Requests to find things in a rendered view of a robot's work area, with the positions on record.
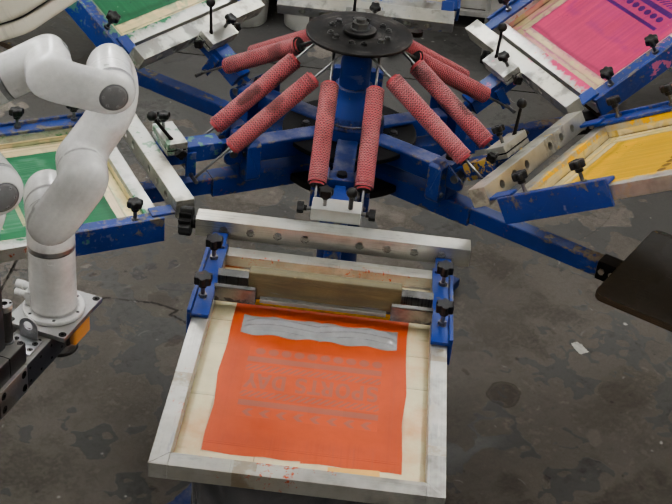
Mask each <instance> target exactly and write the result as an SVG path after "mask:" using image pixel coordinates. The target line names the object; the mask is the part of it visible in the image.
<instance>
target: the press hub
mask: <svg viewBox="0 0 672 504"><path fill-rule="evenodd" d="M306 34H307V36H308V38H309V39H310V40H311V41H312V42H313V43H314V44H316V45H317V46H319V47H321V48H323V49H325V50H328V51H331V52H334V53H337V54H341V55H343V56H342V58H341V69H340V78H339V79H337V80H336V83H337V84H338V85H339V90H338V98H337V106H336V113H335V121H334V129H333V137H332V145H331V152H330V160H329V167H330V170H332V169H333V163H334V157H335V151H336V145H337V140H338V139H341V140H347V141H357V142H358V146H357V154H356V161H355V171H356V170H357V162H358V154H359V145H360V137H361V129H362V120H363V112H364V104H365V95H366V89H367V88H368V87H370V86H372V85H373V84H372V82H370V76H371V67H372V59H371V58H380V57H388V56H393V55H397V54H399V53H402V52H404V51H406V50H407V49H408V48H409V47H410V46H411V45H412V43H413V35H412V33H411V31H410V30H409V29H408V28H407V27H406V26H405V25H403V24H401V23H400V22H398V21H396V20H393V19H391V18H388V17H385V16H382V15H378V14H373V13H367V12H358V11H339V12H331V13H326V14H322V15H320V16H317V17H315V18H313V19H312V20H311V21H309V23H308V24H307V26H306ZM398 113H399V112H397V111H395V110H393V109H391V108H389V107H386V106H384V105H383V110H382V119H381V127H380V134H381V133H384V134H387V135H389V136H392V137H394V138H397V139H399V140H402V141H405V142H407V143H410V144H412V145H415V143H416V137H417V135H416V130H415V128H414V126H413V124H410V125H404V126H397V127H390V128H384V115H391V114H398ZM315 122H316V120H314V119H311V118H309V117H306V116H304V115H301V114H299V113H296V112H294V111H291V110H290V111H289V112H288V113H287V114H286V116H285V117H284V119H283V124H282V130H287V129H294V128H301V127H308V126H315ZM312 145H313V139H310V140H303V141H297V142H293V147H295V148H296V149H297V150H299V151H301V152H303V153H304V154H306V155H309V156H311V152H312ZM304 154H302V155H304ZM399 158H400V154H398V153H396V152H393V151H391V150H388V149H386V148H383V147H381V146H378V154H377V162H376V165H378V164H384V163H388V162H392V161H395V160H397V159H399ZM355 171H354V172H355ZM308 174H309V171H304V172H298V173H292V174H291V176H290V180H291V181H293V182H294V183H295V184H297V185H298V186H300V187H302V188H304V189H306V190H309V191H310V189H311V186H310V185H309V184H308ZM395 191H396V186H395V185H393V184H391V183H388V182H386V181H383V180H381V179H379V178H376V177H375V180H374V188H373V191H371V192H370V198H369V199H372V198H378V197H382V196H386V195H389V194H392V193H394V192H395ZM356 257H357V254H353V253H344V252H341V259H340V260H345V261H353V262H356Z"/></svg>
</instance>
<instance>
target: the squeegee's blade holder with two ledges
mask: <svg viewBox="0 0 672 504"><path fill-rule="evenodd" d="M259 303H265V304H274V305H282V306H291V307H299V308H308V309H316V310H325V311H333V312H342V313H350V314H359V315H367V316H376V317H384V318H385V317H386V311H382V310H373V309H364V308H356V307H347V306H339V305H330V304H322V303H313V302H305V301H296V300H288V299H279V298H271V297H262V296H260V301H259Z"/></svg>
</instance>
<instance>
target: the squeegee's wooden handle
mask: <svg viewBox="0 0 672 504"><path fill-rule="evenodd" d="M402 286H403V285H402V284H401V283H393V282H384V281H376V280H367V279H358V278H350V277H341V276H333V275H324V274H316V273H307V272H298V271H290V270H281V269H273V268H264V267H256V266H251V267H250V270H249V279H248V287H255V288H256V299H259V300H260V296H262V297H271V298H279V299H288V300H296V301H305V302H313V303H322V304H330V305H339V306H347V307H356V308H364V309H373V310H382V311H386V314H387V315H390V313H391V306H392V304H400V303H401V296H402Z"/></svg>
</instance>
